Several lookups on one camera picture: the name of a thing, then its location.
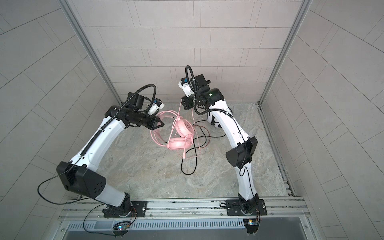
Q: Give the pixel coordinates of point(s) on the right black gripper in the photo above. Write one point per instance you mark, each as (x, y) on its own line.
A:
(187, 102)

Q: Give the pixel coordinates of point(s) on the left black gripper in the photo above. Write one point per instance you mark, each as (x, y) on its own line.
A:
(151, 126)

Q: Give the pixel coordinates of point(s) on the pink headphones with cable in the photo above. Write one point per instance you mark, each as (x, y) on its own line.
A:
(182, 133)

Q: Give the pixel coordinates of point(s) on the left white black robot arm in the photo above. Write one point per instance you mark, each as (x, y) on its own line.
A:
(80, 176)

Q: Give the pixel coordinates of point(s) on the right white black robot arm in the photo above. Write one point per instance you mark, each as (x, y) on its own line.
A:
(243, 146)

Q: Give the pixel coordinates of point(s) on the left green circuit board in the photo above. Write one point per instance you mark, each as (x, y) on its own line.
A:
(121, 228)

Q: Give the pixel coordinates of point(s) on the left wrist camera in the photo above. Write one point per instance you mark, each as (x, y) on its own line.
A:
(156, 107)

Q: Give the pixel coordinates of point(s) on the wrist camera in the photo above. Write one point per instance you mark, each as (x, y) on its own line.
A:
(185, 85)
(156, 107)

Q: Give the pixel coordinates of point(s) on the white black headphones with cable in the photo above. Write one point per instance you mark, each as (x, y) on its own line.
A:
(206, 135)

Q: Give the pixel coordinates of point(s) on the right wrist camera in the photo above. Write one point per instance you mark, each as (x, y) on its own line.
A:
(185, 85)

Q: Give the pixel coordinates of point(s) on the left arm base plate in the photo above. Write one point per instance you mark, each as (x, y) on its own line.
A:
(126, 210)

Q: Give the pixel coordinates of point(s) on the white slotted cable duct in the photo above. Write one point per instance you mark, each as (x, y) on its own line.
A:
(164, 224)

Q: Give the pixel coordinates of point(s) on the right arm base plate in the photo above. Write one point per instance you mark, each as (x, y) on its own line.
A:
(240, 208)

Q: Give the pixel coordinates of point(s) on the aluminium mounting rail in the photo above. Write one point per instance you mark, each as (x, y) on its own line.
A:
(215, 208)

